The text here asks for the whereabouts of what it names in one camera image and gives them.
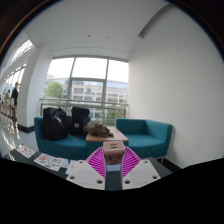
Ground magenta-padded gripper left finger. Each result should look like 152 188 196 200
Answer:
65 147 108 191

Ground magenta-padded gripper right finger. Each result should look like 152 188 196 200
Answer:
120 146 162 191

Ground small pink charger block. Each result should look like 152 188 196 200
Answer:
102 140 126 173

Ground wood-topped teal side table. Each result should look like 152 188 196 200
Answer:
85 125 130 157

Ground brown crumpled jacket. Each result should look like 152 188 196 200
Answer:
83 120 115 138

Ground black backpack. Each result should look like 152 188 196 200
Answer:
69 106 92 137

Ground black plastic bag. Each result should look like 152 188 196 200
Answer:
42 106 71 142

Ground metal window railing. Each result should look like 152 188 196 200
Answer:
39 97 130 126

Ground person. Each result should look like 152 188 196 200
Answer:
10 81 20 116
2 89 12 112

